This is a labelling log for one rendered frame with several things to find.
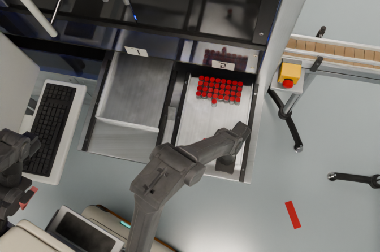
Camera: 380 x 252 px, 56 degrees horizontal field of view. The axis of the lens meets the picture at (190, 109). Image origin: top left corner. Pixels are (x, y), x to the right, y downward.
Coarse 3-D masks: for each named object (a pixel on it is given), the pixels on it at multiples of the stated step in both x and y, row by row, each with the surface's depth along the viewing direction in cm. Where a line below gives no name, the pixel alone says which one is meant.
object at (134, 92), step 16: (112, 64) 150; (128, 64) 152; (144, 64) 151; (160, 64) 151; (112, 80) 150; (128, 80) 150; (144, 80) 149; (160, 80) 149; (112, 96) 148; (128, 96) 147; (144, 96) 147; (160, 96) 147; (96, 112) 142; (112, 112) 146; (128, 112) 145; (144, 112) 145; (160, 112) 144
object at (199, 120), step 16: (192, 80) 148; (192, 96) 146; (192, 112) 144; (208, 112) 143; (224, 112) 143; (240, 112) 143; (192, 128) 142; (208, 128) 141; (176, 144) 137; (240, 160) 137
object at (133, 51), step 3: (126, 48) 137; (129, 48) 136; (132, 48) 136; (135, 48) 135; (129, 51) 139; (132, 51) 139; (135, 51) 138; (141, 51) 137; (144, 51) 136; (135, 54) 141; (138, 54) 140; (141, 54) 139; (144, 54) 139; (147, 54) 138
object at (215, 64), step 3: (213, 60) 132; (213, 63) 134; (216, 63) 134; (219, 63) 133; (225, 63) 132; (228, 63) 131; (231, 63) 131; (213, 66) 136; (216, 66) 136; (219, 66) 135; (222, 66) 135; (228, 66) 134; (231, 66) 133; (234, 66) 133; (228, 69) 137; (231, 69) 136
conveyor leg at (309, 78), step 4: (304, 76) 166; (308, 76) 162; (312, 76) 161; (304, 80) 168; (308, 80) 165; (312, 80) 166; (304, 84) 170; (308, 84) 170; (304, 88) 175; (304, 92) 182; (292, 96) 190; (296, 96) 186; (300, 96) 186; (288, 100) 199; (292, 100) 193; (296, 100) 191; (288, 104) 201; (292, 104) 198; (284, 108) 211; (288, 108) 206; (292, 108) 207; (284, 112) 214; (288, 112) 213
